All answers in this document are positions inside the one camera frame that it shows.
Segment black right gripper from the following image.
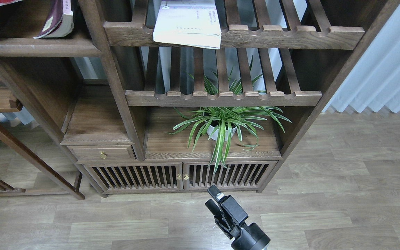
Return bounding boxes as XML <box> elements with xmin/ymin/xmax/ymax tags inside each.
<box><xmin>205</xmin><ymin>185</ymin><xmax>271</xmax><ymax>250</ymax></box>

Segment wooden side rack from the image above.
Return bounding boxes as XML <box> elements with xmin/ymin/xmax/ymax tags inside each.
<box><xmin>0</xmin><ymin>79</ymin><xmax>84</xmax><ymax>200</ymax></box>

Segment brass drawer knob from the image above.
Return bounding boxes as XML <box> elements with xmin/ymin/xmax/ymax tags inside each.
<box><xmin>100</xmin><ymin>151</ymin><xmax>107</xmax><ymax>159</ymax></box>

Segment white curtain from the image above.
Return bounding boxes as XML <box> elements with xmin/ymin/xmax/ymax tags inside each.
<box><xmin>324</xmin><ymin>5</ymin><xmax>400</xmax><ymax>113</ymax></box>

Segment white paperback book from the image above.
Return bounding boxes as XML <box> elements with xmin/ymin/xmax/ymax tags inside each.
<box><xmin>153</xmin><ymin>0</ymin><xmax>221</xmax><ymax>49</ymax></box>

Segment maroon book white characters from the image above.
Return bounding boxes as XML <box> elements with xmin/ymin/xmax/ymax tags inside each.
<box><xmin>35</xmin><ymin>0</ymin><xmax>74</xmax><ymax>39</ymax></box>

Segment dark wooden bookshelf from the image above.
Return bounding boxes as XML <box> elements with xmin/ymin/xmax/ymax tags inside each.
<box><xmin>0</xmin><ymin>0</ymin><xmax>400</xmax><ymax>197</ymax></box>

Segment white plant pot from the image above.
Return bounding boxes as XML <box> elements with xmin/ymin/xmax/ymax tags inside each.
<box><xmin>207</xmin><ymin>124</ymin><xmax>237</xmax><ymax>141</ymax></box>

